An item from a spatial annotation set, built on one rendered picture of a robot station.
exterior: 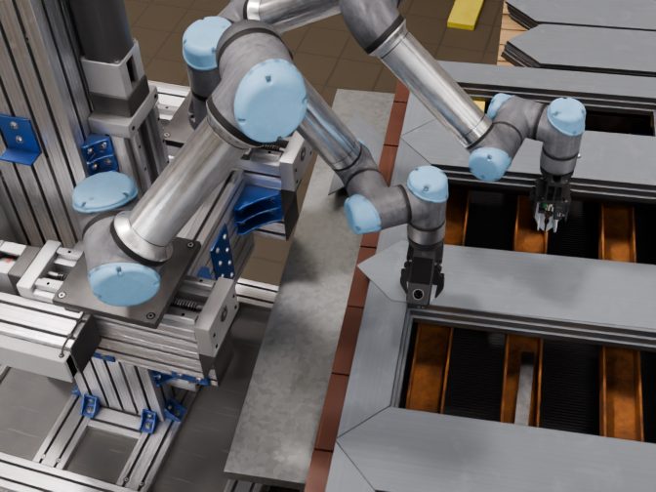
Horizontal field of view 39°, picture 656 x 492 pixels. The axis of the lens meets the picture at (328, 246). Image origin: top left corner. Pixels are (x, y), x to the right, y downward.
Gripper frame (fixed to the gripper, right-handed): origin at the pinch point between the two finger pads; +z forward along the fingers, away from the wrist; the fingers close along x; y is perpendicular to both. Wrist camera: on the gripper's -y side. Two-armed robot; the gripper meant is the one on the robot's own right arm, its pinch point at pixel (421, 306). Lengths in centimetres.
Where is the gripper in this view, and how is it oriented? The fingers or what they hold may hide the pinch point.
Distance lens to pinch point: 197.5
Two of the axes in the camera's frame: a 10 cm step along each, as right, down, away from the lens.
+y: 1.9, -7.2, 6.6
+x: -9.8, -1.1, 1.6
